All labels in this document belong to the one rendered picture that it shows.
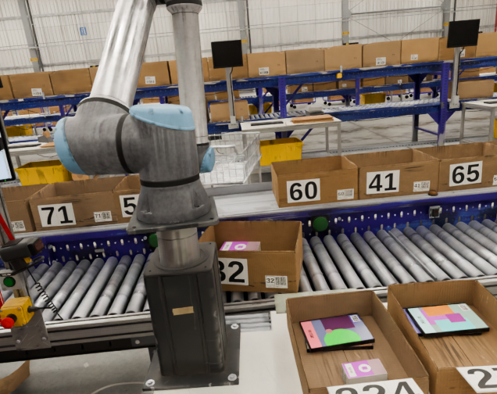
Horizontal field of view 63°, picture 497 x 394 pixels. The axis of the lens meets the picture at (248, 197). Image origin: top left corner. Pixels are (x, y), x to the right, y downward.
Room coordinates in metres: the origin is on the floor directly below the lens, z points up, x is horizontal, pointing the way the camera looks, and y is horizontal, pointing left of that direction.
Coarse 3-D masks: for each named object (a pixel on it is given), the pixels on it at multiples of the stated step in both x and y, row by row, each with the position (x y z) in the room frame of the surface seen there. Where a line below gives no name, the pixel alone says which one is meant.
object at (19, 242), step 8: (16, 240) 1.21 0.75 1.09; (24, 240) 1.20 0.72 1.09; (32, 240) 1.20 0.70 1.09; (40, 240) 1.21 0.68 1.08; (0, 248) 1.18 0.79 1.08; (8, 248) 1.17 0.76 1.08; (16, 248) 1.17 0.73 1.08; (24, 248) 1.17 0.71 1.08; (32, 248) 1.17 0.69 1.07; (40, 248) 1.20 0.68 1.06; (0, 256) 1.17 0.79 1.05; (8, 256) 1.16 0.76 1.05; (16, 256) 1.16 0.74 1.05; (24, 256) 1.17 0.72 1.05; (16, 264) 1.18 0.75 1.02; (24, 264) 1.18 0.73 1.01; (16, 272) 1.17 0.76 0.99
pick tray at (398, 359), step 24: (288, 312) 1.04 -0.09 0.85; (312, 312) 1.11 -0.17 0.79; (336, 312) 1.11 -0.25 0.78; (360, 312) 1.11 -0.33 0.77; (384, 312) 1.01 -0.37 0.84; (384, 336) 1.00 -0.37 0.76; (312, 360) 0.93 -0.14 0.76; (336, 360) 0.92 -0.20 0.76; (360, 360) 0.91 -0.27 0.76; (384, 360) 0.90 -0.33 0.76; (408, 360) 0.85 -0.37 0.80; (312, 384) 0.84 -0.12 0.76; (336, 384) 0.84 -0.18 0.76
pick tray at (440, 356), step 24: (408, 288) 1.13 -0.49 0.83; (432, 288) 1.13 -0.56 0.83; (456, 288) 1.13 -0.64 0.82; (480, 288) 1.09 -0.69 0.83; (480, 312) 1.08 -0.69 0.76; (408, 336) 0.94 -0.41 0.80; (456, 336) 0.97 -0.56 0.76; (480, 336) 0.97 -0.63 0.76; (432, 360) 0.79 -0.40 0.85; (456, 360) 0.88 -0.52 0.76; (480, 360) 0.87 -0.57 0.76; (432, 384) 0.78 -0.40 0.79; (456, 384) 0.76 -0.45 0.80
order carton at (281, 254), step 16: (224, 224) 1.65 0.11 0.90; (240, 224) 1.63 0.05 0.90; (256, 224) 1.62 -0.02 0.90; (272, 224) 1.60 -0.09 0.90; (288, 224) 1.59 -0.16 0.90; (208, 240) 1.57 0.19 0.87; (224, 240) 1.65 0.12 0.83; (240, 240) 1.64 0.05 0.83; (256, 240) 1.62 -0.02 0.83; (272, 240) 1.60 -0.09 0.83; (288, 240) 1.59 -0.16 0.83; (224, 256) 1.35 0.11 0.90; (240, 256) 1.34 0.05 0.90; (256, 256) 1.32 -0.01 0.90; (272, 256) 1.31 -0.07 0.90; (288, 256) 1.30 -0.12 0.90; (256, 272) 1.33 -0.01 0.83; (272, 272) 1.31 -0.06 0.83; (288, 272) 1.30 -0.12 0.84; (224, 288) 1.36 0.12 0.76; (240, 288) 1.34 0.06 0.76; (256, 288) 1.33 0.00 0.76; (272, 288) 1.32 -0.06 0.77; (288, 288) 1.30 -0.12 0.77
